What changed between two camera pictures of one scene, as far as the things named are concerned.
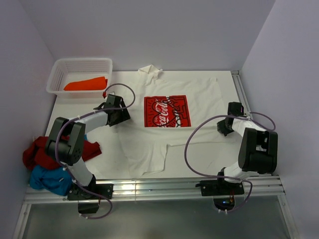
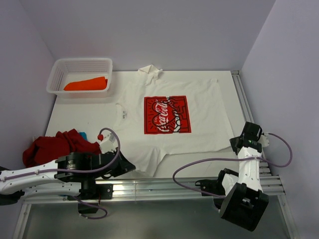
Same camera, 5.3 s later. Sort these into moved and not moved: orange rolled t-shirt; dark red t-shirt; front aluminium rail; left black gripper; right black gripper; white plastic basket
Moved: left black gripper; right black gripper
Not moved: dark red t-shirt; front aluminium rail; orange rolled t-shirt; white plastic basket
